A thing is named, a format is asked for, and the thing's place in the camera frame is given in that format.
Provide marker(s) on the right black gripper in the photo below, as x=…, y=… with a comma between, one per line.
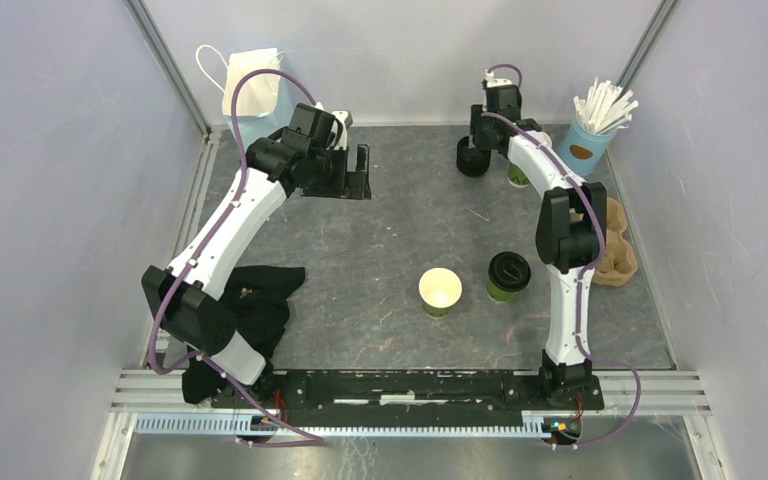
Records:
x=476, y=117

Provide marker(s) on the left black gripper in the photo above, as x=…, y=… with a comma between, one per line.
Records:
x=349, y=185

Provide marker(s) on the black cup lid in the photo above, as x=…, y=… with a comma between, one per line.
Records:
x=509, y=272

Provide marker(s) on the green paper coffee cup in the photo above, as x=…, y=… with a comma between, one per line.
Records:
x=499, y=294

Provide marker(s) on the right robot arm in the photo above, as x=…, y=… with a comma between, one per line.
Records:
x=570, y=236

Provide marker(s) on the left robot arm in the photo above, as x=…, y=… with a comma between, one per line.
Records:
x=310, y=156

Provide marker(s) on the stack of black lids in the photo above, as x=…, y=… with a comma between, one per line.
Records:
x=471, y=161

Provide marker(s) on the stack of paper cups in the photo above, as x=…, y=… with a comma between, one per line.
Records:
x=515, y=176

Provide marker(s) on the blue straw holder can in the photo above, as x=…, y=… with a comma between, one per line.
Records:
x=581, y=150

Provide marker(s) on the black cloth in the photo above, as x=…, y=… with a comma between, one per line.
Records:
x=257, y=296

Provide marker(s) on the brown pulp cup carrier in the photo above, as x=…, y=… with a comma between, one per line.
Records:
x=619, y=263

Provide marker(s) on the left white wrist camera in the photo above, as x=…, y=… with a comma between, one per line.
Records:
x=331, y=129

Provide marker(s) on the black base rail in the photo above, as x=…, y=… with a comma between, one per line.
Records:
x=420, y=398

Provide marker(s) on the white cable tray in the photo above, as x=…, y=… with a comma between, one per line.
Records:
x=255, y=425

